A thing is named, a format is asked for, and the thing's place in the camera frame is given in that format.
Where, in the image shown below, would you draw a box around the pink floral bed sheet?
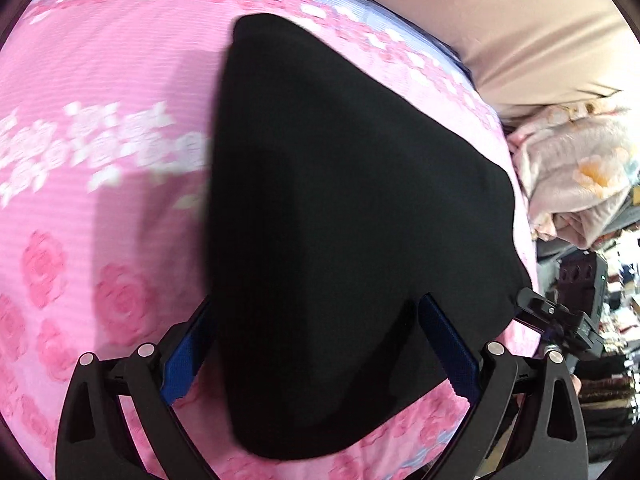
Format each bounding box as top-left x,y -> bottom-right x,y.
0,0 -> 538,480

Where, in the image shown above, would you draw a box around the pink floral blanket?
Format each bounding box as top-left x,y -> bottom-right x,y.
507,95 -> 640,251

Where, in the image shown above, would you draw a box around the black pants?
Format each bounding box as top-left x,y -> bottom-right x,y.
202,12 -> 533,461

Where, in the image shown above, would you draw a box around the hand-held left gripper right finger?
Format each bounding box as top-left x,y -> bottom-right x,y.
417,294 -> 590,480

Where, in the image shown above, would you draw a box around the beige fabric headboard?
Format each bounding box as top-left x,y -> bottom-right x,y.
272,0 -> 640,121

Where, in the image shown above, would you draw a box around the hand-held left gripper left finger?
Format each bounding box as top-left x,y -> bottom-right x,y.
55,296 -> 216,480

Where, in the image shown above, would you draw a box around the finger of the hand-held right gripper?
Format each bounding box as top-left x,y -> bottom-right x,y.
514,287 -> 560,332

